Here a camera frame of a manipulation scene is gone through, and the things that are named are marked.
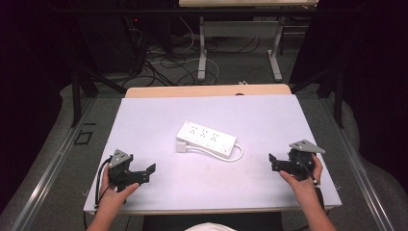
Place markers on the person's right hand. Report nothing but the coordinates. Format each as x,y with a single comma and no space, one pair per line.
301,186

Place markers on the black metal stand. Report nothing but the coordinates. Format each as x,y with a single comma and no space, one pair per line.
333,93
78,93

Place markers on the white table mat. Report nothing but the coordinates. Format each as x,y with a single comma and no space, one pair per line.
205,179

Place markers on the white desk with metal legs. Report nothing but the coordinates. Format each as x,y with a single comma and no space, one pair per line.
240,29

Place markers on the aluminium floor rail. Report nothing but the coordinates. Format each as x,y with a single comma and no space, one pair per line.
359,173
48,179

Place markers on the white plug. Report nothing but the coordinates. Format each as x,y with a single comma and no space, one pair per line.
181,146

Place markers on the dark computer tower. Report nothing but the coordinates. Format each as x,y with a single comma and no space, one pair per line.
106,38

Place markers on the white power strip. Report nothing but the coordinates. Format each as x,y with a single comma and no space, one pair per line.
207,138

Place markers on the person's white shirt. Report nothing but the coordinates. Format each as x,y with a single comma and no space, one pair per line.
210,227

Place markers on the person's dark lap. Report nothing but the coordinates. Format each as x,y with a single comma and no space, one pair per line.
256,222

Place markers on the person's left hand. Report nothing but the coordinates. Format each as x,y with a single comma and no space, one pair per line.
114,194

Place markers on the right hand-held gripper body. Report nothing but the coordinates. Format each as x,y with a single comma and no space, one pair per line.
303,157

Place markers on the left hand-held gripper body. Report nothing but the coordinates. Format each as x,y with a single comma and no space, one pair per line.
119,159

